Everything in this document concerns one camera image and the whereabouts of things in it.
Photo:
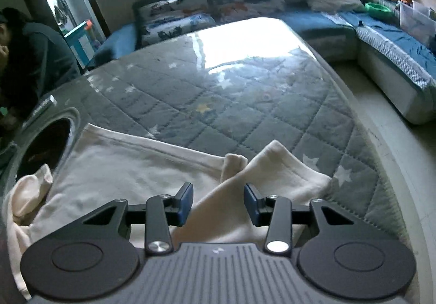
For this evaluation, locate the blue corner sofa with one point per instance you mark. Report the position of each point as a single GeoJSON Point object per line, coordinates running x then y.
{"type": "Point", "coordinates": [401, 67]}

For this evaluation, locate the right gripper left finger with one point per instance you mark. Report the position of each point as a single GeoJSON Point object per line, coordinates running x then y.
{"type": "Point", "coordinates": [92, 256]}

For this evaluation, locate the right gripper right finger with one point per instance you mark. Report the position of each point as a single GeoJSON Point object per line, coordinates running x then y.
{"type": "Point", "coordinates": [336, 254]}

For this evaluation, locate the clear plastic storage box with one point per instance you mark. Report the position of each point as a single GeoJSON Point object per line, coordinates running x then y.
{"type": "Point", "coordinates": [418, 21]}

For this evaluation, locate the small butterfly print cushion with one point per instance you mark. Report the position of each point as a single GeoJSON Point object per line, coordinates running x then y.
{"type": "Point", "coordinates": [167, 19]}

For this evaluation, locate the person in dark hoodie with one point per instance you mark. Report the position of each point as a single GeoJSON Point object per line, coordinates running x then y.
{"type": "Point", "coordinates": [35, 60]}

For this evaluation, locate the grey rectangular remote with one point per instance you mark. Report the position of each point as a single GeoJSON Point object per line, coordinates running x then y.
{"type": "Point", "coordinates": [49, 102]}

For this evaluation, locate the grey quilted star table cover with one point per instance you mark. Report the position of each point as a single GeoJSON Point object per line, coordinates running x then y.
{"type": "Point", "coordinates": [228, 89]}

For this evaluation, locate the cream white sweater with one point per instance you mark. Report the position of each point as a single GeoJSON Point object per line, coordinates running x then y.
{"type": "Point", "coordinates": [105, 165]}

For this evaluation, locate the green bowl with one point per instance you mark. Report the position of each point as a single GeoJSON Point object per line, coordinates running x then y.
{"type": "Point", "coordinates": [378, 11]}

